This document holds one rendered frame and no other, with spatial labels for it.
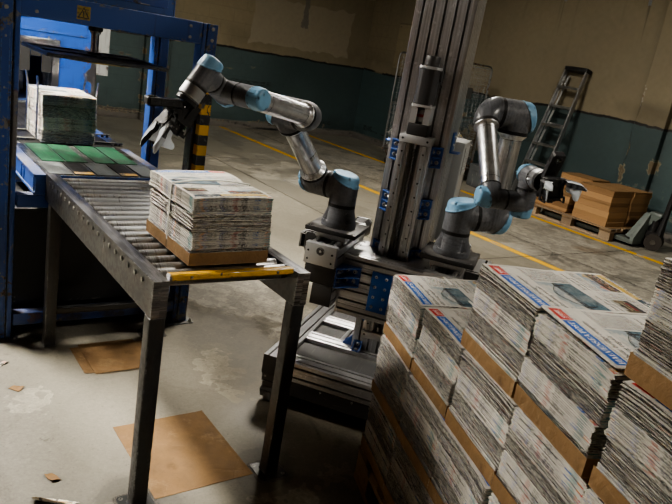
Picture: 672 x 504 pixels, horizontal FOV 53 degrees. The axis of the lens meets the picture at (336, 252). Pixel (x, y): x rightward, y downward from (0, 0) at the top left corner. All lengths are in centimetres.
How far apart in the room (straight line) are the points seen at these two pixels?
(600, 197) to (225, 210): 652
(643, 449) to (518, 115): 167
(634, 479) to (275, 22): 1128
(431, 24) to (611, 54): 694
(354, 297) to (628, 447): 176
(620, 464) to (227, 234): 136
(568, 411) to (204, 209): 124
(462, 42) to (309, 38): 976
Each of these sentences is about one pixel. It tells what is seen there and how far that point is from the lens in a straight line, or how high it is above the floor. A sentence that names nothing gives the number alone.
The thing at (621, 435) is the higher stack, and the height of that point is 97.
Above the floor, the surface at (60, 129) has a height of 87.
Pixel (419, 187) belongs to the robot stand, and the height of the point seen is 105.
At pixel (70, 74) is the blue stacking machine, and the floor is 103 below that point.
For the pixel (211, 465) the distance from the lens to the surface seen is 263.
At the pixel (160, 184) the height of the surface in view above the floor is 100.
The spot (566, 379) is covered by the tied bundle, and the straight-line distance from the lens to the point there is 144.
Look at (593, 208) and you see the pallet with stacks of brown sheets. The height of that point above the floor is 31.
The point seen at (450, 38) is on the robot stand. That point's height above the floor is 165.
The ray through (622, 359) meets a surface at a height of 107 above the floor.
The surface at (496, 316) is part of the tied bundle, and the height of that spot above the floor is 97.
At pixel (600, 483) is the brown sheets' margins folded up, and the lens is 137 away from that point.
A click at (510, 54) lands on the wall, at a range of 1072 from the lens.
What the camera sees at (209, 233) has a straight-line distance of 214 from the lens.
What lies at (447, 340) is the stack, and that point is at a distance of 191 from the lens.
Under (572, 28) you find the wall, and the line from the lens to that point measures 1013.
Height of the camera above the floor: 152
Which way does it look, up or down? 16 degrees down
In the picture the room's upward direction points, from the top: 10 degrees clockwise
